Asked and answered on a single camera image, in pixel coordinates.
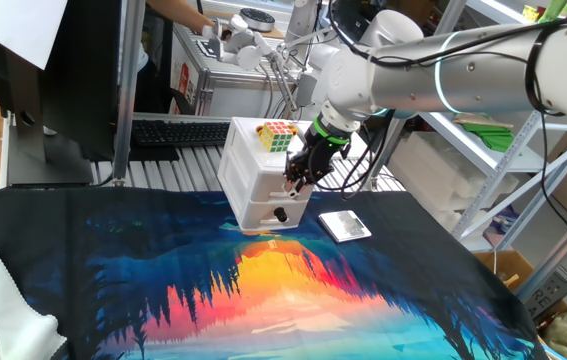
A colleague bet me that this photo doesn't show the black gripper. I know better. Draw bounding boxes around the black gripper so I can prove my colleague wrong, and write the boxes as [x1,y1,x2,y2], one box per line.
[282,135,345,199]

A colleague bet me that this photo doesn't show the white drawer with white handle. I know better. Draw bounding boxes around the white drawer with white handle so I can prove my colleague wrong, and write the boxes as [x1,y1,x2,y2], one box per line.
[249,168,324,204]

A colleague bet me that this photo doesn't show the white plastic drawer cabinet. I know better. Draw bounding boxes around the white plastic drawer cabinet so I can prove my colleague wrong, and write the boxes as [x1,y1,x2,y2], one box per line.
[216,116,325,232]

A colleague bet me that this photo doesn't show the person's bare forearm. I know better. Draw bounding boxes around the person's bare forearm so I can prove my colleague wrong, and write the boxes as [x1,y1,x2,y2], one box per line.
[146,0,214,35]

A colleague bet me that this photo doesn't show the white drawer with black knob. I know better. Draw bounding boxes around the white drawer with black knob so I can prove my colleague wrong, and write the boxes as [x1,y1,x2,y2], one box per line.
[239,197,314,232]

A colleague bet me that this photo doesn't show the open cardboard box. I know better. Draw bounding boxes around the open cardboard box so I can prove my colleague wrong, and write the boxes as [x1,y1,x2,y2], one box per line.
[472,249,537,294]

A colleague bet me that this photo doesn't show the Rubik's cube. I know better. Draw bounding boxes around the Rubik's cube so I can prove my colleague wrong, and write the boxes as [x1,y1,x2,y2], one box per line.
[260,121,297,154]

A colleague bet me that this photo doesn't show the white digital scale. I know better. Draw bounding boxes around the white digital scale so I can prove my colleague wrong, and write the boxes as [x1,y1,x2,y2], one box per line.
[317,209,373,244]

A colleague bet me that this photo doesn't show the aluminium flight case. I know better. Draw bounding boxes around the aluminium flight case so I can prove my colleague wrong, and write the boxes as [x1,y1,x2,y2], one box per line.
[170,14,314,119]

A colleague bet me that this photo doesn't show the black keyboard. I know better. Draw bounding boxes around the black keyboard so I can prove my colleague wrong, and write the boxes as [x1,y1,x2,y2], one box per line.
[131,118,232,148]

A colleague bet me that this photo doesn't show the white teleoperation device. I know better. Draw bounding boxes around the white teleoperation device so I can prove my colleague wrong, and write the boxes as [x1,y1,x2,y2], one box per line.
[201,13,314,114]

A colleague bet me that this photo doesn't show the white foam blocks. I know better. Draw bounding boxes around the white foam blocks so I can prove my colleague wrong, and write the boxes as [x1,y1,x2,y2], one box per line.
[387,130,520,232]

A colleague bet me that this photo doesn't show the sunset forest print tablecloth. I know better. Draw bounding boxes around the sunset forest print tablecloth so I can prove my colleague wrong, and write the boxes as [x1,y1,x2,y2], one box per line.
[0,185,549,360]

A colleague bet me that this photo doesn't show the black white fiducial marker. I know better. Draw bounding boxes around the black white fiducial marker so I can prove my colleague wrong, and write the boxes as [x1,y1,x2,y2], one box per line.
[196,39,225,59]

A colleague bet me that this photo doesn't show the round black disc device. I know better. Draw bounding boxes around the round black disc device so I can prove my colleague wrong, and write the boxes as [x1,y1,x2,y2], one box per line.
[239,7,277,32]

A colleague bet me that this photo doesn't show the green folded cloth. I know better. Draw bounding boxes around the green folded cloth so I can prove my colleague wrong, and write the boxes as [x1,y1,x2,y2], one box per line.
[455,113,514,154]

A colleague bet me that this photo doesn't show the person in light blue shirt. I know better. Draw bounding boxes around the person in light blue shirt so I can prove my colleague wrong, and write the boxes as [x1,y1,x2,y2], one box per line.
[135,42,152,114]

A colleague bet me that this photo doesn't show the white metal shelf rack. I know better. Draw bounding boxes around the white metal shelf rack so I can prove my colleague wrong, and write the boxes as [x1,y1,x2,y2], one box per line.
[417,0,567,301]

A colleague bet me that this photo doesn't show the black monitor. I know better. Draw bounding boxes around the black monitor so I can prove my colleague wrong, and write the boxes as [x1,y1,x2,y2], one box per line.
[0,0,124,189]

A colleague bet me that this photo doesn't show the grey lettered sign plate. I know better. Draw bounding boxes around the grey lettered sign plate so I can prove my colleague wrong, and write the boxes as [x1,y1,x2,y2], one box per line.
[522,267,567,321]

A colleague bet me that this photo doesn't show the crumpled yellowish plastic bag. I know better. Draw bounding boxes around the crumpled yellowish plastic bag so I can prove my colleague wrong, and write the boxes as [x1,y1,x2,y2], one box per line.
[542,307,567,360]

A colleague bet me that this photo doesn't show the green plastic bottle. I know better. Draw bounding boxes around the green plastic bottle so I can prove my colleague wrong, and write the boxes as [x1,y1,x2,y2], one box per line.
[537,0,567,24]

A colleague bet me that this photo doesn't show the white cloth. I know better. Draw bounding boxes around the white cloth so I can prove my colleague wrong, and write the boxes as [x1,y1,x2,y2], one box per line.
[0,242,67,360]

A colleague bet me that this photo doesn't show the white paper sheet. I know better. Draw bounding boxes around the white paper sheet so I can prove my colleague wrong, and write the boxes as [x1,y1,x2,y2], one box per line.
[0,0,69,70]

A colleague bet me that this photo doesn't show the green wrist flange ring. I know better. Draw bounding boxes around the green wrist flange ring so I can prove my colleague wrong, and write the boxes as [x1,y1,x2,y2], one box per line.
[312,113,352,146]

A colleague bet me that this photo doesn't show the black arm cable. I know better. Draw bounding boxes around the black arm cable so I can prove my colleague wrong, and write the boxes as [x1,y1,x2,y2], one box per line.
[315,0,567,251]

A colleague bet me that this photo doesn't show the aluminium frame post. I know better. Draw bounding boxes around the aluminium frame post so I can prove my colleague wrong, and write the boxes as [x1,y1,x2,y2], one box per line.
[111,0,147,187]

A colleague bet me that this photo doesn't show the slanted aluminium frame strut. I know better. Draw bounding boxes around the slanted aluminium frame strut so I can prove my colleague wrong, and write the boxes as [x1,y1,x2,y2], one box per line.
[512,199,567,301]

